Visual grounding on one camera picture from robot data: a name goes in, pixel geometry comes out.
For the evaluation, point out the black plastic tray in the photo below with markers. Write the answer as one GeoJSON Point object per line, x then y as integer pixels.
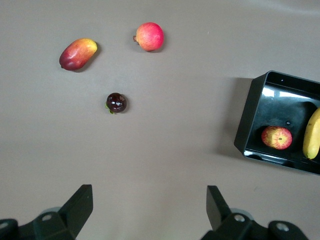
{"type": "Point", "coordinates": [246, 112]}

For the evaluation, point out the red yellow apple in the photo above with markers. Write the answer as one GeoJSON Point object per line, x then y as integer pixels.
{"type": "Point", "coordinates": [276, 137]}

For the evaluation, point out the red yellow mango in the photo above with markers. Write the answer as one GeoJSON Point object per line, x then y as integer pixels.
{"type": "Point", "coordinates": [77, 53]}

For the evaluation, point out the red pomegranate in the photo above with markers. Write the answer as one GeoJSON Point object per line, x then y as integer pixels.
{"type": "Point", "coordinates": [150, 36]}

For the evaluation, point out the dark red plum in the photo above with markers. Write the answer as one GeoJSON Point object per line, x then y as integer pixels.
{"type": "Point", "coordinates": [116, 102]}

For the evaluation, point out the brown table cover mat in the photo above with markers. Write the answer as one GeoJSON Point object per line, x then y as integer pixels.
{"type": "Point", "coordinates": [160, 150]}

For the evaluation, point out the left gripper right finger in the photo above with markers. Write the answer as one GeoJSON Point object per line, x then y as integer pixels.
{"type": "Point", "coordinates": [217, 210]}

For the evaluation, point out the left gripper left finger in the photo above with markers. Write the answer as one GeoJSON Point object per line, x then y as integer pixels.
{"type": "Point", "coordinates": [75, 210]}

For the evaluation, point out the yellow banana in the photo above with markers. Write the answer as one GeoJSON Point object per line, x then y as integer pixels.
{"type": "Point", "coordinates": [312, 135]}

